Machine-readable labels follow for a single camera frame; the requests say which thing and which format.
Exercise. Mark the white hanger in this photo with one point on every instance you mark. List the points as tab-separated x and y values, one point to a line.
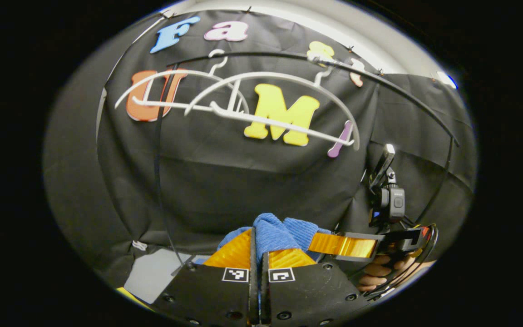
288	127
189	71

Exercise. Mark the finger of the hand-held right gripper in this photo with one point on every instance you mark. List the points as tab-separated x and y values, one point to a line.
343	245

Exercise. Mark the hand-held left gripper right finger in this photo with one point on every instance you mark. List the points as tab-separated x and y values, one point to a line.
311	295

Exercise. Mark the blue shirt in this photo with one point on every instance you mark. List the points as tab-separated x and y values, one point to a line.
273	234

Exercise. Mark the black clothes rack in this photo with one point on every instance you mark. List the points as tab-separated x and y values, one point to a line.
156	145

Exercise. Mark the small ceiling light panel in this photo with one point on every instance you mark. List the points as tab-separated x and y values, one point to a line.
445	79

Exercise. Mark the row of black backdrop clips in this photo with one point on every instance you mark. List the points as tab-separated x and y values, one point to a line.
350	47

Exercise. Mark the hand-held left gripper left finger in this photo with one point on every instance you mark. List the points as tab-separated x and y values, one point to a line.
216	295

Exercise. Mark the small white tie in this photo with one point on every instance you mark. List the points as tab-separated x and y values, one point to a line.
139	245

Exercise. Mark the black backdrop cloth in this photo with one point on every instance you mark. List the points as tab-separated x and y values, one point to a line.
243	181

